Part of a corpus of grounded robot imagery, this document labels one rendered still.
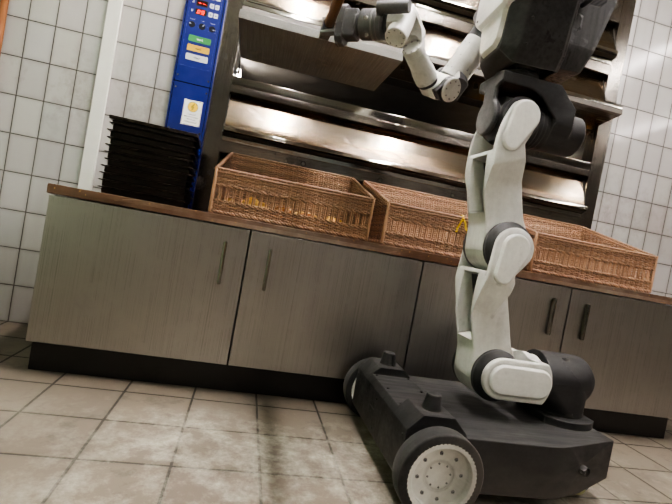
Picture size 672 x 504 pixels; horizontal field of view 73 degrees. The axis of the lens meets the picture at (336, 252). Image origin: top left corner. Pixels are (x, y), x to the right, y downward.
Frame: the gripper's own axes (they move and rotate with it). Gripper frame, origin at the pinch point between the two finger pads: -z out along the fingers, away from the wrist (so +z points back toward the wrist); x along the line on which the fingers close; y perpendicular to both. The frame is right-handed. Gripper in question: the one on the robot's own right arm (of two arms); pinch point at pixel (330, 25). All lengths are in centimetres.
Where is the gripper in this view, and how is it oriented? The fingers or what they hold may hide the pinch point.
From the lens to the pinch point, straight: 157.7
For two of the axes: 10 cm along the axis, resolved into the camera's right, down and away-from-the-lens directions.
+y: -4.0, -0.4, -9.2
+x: 1.8, -9.8, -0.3
